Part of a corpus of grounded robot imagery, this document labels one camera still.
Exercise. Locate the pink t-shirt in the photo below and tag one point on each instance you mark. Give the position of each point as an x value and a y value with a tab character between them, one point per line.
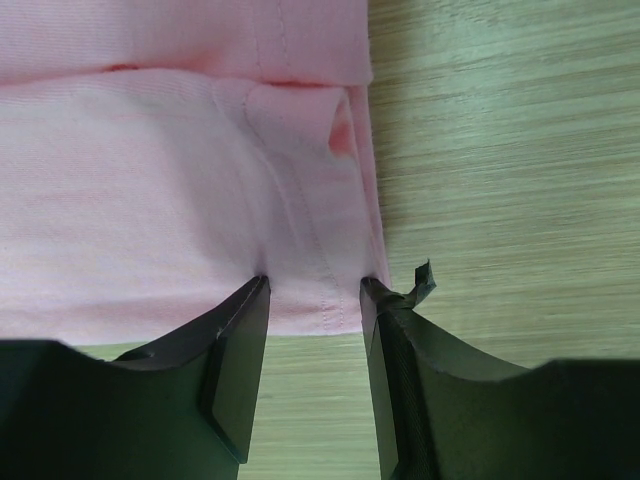
156	155

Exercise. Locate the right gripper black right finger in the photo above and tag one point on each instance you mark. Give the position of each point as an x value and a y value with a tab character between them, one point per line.
444	409

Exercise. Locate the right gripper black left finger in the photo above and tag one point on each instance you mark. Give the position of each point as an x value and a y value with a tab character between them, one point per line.
179	407

